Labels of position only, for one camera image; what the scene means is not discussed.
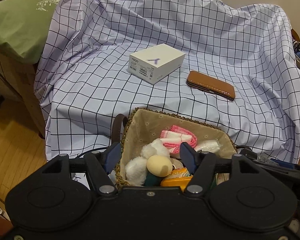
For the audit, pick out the green printed pillow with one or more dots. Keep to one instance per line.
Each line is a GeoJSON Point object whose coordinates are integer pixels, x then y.
{"type": "Point", "coordinates": [20, 25]}

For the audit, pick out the wooden cabinet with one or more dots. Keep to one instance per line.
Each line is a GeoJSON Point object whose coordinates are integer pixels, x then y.
{"type": "Point", "coordinates": [27, 92]}

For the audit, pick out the orange embroidered pouch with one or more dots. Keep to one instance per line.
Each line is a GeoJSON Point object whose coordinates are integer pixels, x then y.
{"type": "Point", "coordinates": [176, 180]}

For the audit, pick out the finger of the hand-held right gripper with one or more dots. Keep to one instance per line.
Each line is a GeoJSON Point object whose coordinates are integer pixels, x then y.
{"type": "Point", "coordinates": [250, 153]}
{"type": "Point", "coordinates": [282, 163]}

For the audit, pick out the brown round wooden object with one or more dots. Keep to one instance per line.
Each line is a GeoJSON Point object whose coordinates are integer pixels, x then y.
{"type": "Point", "coordinates": [295, 35]}

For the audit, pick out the white gauze packet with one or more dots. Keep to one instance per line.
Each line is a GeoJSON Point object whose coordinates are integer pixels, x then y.
{"type": "Point", "coordinates": [207, 146]}

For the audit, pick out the pink and white cloth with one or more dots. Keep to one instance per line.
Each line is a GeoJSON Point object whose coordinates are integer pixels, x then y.
{"type": "Point", "coordinates": [176, 136]}

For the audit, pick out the blue checkered bed sheet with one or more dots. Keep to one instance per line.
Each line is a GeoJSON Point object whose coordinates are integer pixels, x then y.
{"type": "Point", "coordinates": [165, 42]}

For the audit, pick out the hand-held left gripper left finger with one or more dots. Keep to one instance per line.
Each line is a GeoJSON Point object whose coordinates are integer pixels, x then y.
{"type": "Point", "coordinates": [113, 157]}

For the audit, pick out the white cardboard phone box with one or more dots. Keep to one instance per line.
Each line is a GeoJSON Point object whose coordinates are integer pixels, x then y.
{"type": "Point", "coordinates": [155, 63]}

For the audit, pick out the brown leather case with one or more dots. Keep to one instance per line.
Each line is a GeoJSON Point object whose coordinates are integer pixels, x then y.
{"type": "Point", "coordinates": [210, 85]}

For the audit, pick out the woven basket with fabric lining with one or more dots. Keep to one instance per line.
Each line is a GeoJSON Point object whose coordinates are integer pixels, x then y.
{"type": "Point", "coordinates": [145, 130]}

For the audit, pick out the white plush bear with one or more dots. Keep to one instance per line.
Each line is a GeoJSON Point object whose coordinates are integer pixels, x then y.
{"type": "Point", "coordinates": [135, 167]}

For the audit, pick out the beige egg-shaped sponge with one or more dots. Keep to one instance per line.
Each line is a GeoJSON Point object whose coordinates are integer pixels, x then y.
{"type": "Point", "coordinates": [158, 166]}

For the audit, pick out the black and white patterned object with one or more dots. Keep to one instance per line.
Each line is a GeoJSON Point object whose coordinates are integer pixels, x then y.
{"type": "Point", "coordinates": [297, 45]}

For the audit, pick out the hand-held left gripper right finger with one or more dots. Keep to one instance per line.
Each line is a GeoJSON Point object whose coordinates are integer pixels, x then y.
{"type": "Point", "coordinates": [187, 157]}

